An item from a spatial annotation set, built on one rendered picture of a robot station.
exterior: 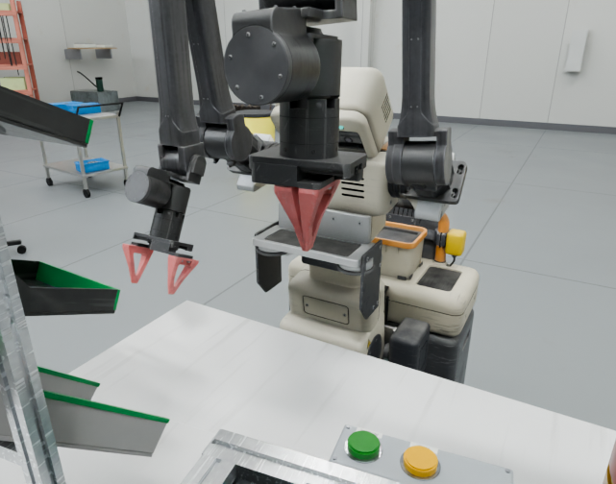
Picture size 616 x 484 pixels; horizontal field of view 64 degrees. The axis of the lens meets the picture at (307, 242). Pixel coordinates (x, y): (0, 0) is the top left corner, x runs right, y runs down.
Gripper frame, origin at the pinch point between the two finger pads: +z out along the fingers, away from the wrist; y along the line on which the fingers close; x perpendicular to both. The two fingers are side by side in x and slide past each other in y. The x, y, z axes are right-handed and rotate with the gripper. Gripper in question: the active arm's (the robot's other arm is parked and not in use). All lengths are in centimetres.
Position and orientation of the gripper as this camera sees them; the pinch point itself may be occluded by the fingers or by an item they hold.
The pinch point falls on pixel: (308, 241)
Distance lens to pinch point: 51.0
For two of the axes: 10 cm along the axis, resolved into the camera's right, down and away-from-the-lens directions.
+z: -0.2, 9.4, 3.4
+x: 3.7, -3.1, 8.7
